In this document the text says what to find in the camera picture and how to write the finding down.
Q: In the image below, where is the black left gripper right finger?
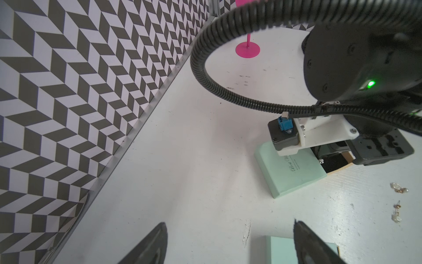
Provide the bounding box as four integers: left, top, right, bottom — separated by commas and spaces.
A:
293, 220, 346, 264

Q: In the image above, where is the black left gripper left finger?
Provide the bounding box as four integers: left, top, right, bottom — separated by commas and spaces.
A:
118, 222, 168, 264

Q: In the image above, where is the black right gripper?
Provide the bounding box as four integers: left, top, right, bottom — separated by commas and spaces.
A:
312, 117, 414, 166

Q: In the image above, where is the mint green drawer jewelry box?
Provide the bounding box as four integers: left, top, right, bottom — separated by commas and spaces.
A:
254, 141, 355, 199

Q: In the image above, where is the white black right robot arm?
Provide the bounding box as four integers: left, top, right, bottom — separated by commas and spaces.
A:
302, 25, 422, 166

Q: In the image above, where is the mint green middle jewelry box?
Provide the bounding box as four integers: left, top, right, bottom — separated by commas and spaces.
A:
266, 236, 338, 264

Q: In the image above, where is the gold pearl earring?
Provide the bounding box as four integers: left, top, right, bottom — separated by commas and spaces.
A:
390, 183, 409, 194

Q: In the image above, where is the pink plastic goblet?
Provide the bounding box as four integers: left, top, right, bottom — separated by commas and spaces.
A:
235, 0, 260, 59

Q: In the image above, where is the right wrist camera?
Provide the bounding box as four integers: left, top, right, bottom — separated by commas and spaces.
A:
268, 115, 359, 156

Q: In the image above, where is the black corrugated right cable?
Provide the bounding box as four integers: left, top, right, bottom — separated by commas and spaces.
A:
189, 0, 422, 136

